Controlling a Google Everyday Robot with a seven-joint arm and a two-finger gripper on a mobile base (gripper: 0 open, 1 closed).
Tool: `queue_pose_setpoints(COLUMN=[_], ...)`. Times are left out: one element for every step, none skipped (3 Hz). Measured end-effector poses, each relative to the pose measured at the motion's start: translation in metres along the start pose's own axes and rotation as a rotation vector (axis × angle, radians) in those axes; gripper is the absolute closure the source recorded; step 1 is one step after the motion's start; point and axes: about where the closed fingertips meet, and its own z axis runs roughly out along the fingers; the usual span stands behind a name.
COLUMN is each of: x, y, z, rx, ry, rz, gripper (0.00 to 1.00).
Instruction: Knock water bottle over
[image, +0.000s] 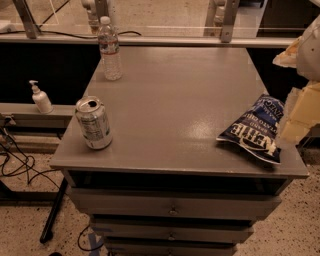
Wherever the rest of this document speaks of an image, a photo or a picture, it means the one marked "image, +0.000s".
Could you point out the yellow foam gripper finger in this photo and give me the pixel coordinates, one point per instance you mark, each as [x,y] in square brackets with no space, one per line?
[301,113]
[289,58]

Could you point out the clear plastic water bottle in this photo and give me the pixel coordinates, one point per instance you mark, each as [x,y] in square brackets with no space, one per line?
[109,49]

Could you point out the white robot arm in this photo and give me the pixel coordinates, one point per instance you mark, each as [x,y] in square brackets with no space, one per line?
[309,58]

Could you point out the white pump dispenser bottle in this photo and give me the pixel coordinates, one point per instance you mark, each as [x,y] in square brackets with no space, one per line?
[40,98]

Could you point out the blue Kettle chips bag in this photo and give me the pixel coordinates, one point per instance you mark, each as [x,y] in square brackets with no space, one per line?
[256,129]

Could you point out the grey drawer cabinet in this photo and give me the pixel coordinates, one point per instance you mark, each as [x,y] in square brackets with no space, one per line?
[166,186]

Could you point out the silver soda can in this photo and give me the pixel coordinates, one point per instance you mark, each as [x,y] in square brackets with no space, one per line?
[92,118]

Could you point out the black metal table leg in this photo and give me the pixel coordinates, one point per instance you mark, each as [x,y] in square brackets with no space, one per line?
[47,233]

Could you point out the grey metal frame rail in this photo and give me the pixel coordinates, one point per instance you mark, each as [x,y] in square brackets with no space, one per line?
[53,38]

